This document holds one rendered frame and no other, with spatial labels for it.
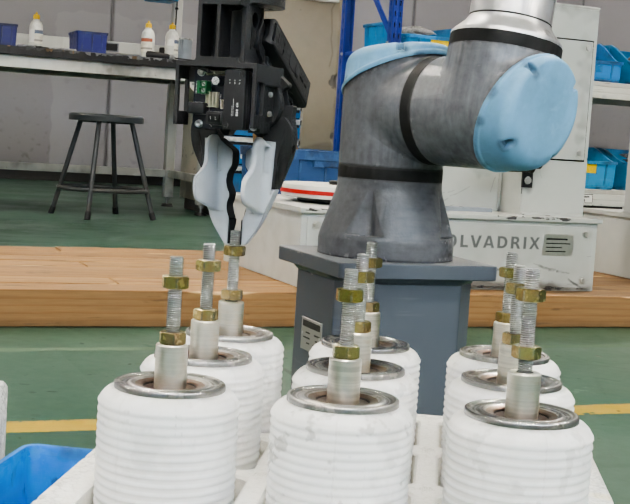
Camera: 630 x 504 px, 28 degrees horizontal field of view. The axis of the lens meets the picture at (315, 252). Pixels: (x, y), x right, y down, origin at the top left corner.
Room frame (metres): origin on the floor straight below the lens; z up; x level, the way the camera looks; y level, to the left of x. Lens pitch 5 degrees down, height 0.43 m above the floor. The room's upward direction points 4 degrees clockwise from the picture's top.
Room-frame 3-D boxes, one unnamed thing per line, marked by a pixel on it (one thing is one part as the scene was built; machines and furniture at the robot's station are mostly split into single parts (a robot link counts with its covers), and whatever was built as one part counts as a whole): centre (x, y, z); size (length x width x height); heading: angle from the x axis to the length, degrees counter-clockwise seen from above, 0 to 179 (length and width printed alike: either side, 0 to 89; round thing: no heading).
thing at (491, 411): (0.82, -0.14, 0.25); 0.08 x 0.08 x 0.01
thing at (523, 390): (0.82, -0.14, 0.26); 0.02 x 0.02 x 0.03
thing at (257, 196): (1.05, 0.06, 0.38); 0.06 x 0.03 x 0.09; 162
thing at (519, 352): (0.82, -0.14, 0.29); 0.02 x 0.02 x 0.01; 81
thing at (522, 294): (0.82, -0.14, 0.33); 0.02 x 0.02 x 0.01; 81
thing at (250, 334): (1.07, 0.07, 0.25); 0.08 x 0.08 x 0.01
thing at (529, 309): (0.82, -0.14, 0.31); 0.01 x 0.01 x 0.08
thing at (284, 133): (1.07, 0.05, 0.42); 0.05 x 0.02 x 0.09; 72
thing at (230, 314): (1.07, 0.07, 0.26); 0.02 x 0.02 x 0.03
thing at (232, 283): (1.07, 0.07, 0.30); 0.01 x 0.01 x 0.08
